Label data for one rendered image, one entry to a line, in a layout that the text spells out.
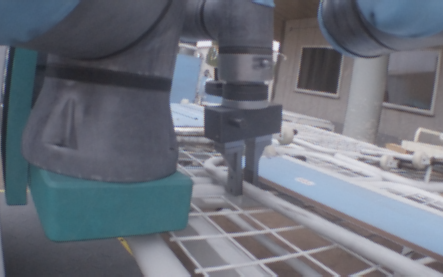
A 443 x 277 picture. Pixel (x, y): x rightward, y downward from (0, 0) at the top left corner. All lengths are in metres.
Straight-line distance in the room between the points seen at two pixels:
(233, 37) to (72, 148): 0.30
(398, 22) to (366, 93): 5.02
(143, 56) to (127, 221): 0.16
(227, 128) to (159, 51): 0.21
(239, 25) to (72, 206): 0.34
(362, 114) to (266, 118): 4.69
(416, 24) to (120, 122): 0.25
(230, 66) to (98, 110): 0.26
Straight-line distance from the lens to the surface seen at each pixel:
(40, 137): 0.32
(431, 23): 0.21
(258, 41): 0.50
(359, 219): 0.50
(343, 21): 0.32
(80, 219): 0.30
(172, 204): 0.34
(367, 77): 5.26
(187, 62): 2.10
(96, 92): 0.31
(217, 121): 0.50
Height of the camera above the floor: 0.67
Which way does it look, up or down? 8 degrees down
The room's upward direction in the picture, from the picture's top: 10 degrees clockwise
